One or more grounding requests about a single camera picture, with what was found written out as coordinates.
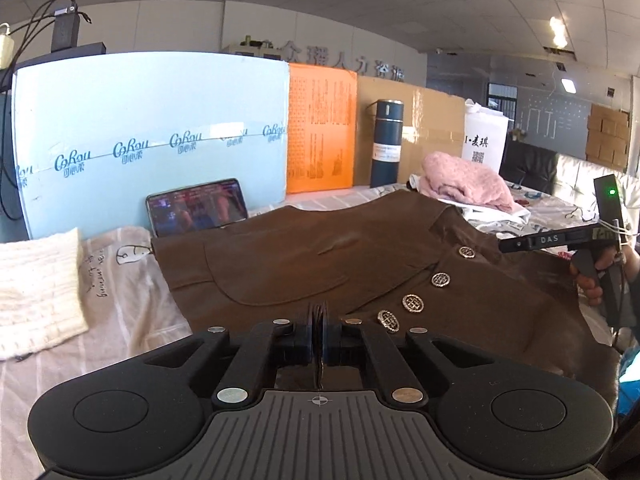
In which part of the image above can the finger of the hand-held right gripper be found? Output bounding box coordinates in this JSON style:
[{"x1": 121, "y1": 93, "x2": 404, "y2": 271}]
[{"x1": 498, "y1": 235, "x2": 534, "y2": 254}]

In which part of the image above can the dark blue thermos bottle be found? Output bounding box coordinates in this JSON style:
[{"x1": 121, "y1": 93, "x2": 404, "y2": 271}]
[{"x1": 369, "y1": 98, "x2": 405, "y2": 189}]

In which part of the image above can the white knit cloth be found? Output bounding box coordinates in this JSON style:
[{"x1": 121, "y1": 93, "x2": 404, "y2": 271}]
[{"x1": 0, "y1": 227, "x2": 90, "y2": 361}]

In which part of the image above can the light blue foam board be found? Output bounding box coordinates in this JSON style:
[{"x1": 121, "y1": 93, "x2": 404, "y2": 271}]
[{"x1": 11, "y1": 51, "x2": 292, "y2": 241}]

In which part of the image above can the black cable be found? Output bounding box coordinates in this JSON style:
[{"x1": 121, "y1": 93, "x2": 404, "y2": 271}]
[{"x1": 0, "y1": 0, "x2": 93, "y2": 222}]

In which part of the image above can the black smartphone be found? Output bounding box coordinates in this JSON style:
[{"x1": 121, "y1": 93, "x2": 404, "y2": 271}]
[{"x1": 145, "y1": 177, "x2": 250, "y2": 239}]

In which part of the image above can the brown cardboard sheet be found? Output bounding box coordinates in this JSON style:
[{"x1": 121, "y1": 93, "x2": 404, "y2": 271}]
[{"x1": 352, "y1": 75, "x2": 469, "y2": 189}]

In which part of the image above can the stack of cardboard boxes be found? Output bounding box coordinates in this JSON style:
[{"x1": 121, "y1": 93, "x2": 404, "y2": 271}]
[{"x1": 584, "y1": 103, "x2": 631, "y2": 171}]

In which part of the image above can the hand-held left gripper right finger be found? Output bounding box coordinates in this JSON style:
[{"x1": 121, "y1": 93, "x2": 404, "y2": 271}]
[{"x1": 322, "y1": 304, "x2": 495, "y2": 409}]

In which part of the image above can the white tufted sofa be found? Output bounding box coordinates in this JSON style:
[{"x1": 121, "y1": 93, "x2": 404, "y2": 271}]
[{"x1": 552, "y1": 153, "x2": 640, "y2": 211}]

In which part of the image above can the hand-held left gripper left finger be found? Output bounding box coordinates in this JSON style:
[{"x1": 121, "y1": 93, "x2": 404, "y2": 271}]
[{"x1": 144, "y1": 304, "x2": 321, "y2": 409}]

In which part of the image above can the pink knit sweater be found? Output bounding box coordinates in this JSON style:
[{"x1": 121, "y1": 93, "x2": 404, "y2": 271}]
[{"x1": 419, "y1": 151, "x2": 517, "y2": 214}]

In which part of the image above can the brown buttoned jacket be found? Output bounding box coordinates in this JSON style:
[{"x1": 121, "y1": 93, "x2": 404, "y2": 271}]
[{"x1": 150, "y1": 189, "x2": 622, "y2": 403}]

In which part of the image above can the black office chair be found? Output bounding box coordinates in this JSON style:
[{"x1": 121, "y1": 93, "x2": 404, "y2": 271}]
[{"x1": 499, "y1": 139, "x2": 559, "y2": 194}]

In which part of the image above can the white charger plug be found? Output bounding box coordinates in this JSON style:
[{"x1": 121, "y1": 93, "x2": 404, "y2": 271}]
[{"x1": 0, "y1": 22, "x2": 14, "y2": 69}]

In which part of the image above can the black power adapter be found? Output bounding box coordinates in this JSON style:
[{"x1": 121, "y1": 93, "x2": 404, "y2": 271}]
[{"x1": 51, "y1": 5, "x2": 79, "y2": 53}]

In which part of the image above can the blue cloth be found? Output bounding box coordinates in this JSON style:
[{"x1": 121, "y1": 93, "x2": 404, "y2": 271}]
[{"x1": 616, "y1": 339, "x2": 640, "y2": 417}]

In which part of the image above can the person's right hand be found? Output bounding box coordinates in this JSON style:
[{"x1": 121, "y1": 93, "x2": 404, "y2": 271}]
[{"x1": 570, "y1": 246, "x2": 640, "y2": 307}]

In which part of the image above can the white printed garment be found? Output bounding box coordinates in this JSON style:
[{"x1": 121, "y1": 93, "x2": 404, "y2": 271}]
[{"x1": 409, "y1": 172, "x2": 532, "y2": 235}]

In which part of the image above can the white paper bag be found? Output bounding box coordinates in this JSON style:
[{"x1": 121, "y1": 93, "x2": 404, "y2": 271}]
[{"x1": 462, "y1": 98, "x2": 510, "y2": 174}]

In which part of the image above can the orange printed board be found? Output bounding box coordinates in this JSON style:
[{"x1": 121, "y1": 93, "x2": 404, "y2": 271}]
[{"x1": 285, "y1": 62, "x2": 359, "y2": 195}]

